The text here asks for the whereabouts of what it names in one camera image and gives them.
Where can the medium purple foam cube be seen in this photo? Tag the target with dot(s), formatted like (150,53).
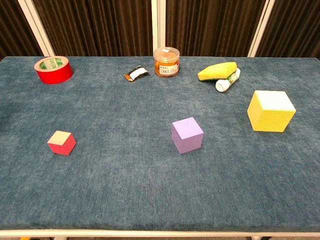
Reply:
(186,135)

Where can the small red foam cube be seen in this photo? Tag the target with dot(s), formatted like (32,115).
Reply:
(61,145)

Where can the white and yellow block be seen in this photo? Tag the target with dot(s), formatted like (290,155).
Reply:
(268,117)

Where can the small black white packet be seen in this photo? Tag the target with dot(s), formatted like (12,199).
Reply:
(136,73)

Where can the clear jar orange contents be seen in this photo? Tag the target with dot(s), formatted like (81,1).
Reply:
(166,65)

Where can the blue felt table cloth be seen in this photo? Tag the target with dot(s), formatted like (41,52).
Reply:
(125,180)

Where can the white glue bottle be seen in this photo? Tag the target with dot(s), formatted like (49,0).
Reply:
(222,86)

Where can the yellow green sponge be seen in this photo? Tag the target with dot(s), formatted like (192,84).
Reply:
(216,71)

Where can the dark brown curtain panel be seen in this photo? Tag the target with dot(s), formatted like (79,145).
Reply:
(12,25)
(212,25)
(100,25)
(295,25)

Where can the red tape roll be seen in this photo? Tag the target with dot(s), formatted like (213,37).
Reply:
(56,75)

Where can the yellow floor tape strip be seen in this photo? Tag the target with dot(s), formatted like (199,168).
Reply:
(25,238)

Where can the white partition frame post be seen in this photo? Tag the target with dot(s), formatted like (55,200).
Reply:
(259,27)
(158,25)
(37,27)

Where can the white table frame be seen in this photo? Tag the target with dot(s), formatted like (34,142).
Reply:
(160,233)

